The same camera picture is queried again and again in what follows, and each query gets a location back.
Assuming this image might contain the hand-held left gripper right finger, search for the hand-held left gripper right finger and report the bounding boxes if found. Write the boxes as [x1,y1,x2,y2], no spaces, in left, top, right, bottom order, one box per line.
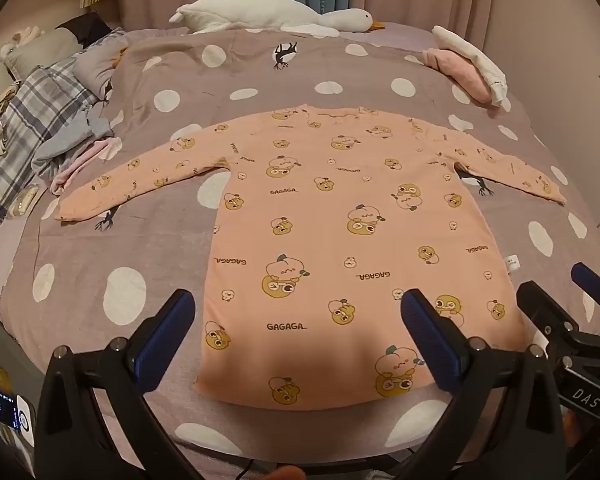
[399,287,566,480]

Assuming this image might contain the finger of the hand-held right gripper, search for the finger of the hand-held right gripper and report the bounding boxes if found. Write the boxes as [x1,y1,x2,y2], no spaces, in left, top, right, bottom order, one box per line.
[516,281,580,350]
[570,262,600,311]

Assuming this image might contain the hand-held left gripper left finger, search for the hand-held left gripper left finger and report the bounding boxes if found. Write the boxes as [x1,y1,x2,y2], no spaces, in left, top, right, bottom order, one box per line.
[35,287,206,480]

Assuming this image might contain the pink printed long-sleeve shirt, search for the pink printed long-sleeve shirt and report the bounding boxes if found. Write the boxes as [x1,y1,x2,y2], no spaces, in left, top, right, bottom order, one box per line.
[55,104,567,411]

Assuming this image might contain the folded pink and white clothes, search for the folded pink and white clothes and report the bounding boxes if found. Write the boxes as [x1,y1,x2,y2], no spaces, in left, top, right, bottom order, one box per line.
[431,25,508,108]

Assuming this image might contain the person's left hand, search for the person's left hand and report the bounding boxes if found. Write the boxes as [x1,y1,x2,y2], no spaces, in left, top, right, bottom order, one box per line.
[260,465,306,480]

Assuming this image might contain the mauve dotted blanket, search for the mauve dotted blanket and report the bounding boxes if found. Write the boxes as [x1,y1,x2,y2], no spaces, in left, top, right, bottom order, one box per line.
[0,25,600,463]

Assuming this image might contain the white device with screen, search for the white device with screen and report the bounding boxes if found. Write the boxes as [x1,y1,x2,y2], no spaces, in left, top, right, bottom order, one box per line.
[0,379,36,450]

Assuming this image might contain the pale pink garment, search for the pale pink garment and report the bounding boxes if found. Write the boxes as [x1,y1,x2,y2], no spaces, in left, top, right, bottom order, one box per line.
[50,140,121,196]

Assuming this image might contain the clear plastic case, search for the clear plastic case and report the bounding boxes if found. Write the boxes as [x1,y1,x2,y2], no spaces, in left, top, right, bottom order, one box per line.
[10,185,42,218]

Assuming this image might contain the grey-blue garment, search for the grey-blue garment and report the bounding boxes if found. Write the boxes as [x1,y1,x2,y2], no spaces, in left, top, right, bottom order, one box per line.
[30,110,116,176]

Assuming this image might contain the folded pink garment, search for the folded pink garment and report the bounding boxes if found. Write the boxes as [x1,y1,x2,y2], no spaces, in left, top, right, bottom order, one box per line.
[422,47,493,106]

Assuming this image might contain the plaid cloth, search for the plaid cloth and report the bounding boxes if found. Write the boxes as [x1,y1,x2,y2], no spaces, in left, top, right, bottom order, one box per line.
[0,55,113,261]

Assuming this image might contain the grey quilted cloth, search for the grey quilted cloth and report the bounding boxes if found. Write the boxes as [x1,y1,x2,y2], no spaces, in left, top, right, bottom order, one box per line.
[75,30,131,101]

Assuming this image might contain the grey-green pillow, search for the grey-green pillow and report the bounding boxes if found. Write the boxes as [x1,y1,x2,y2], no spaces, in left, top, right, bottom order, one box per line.
[5,27,81,78]

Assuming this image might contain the dark brown pillow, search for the dark brown pillow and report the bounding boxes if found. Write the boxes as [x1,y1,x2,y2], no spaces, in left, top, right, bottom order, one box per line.
[55,12,112,48]

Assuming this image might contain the white goose plush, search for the white goose plush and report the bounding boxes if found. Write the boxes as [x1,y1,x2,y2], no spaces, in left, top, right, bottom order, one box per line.
[169,0,386,38]

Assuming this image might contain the black cable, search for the black cable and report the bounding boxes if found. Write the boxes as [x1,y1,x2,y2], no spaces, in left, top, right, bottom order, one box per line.
[235,457,261,480]

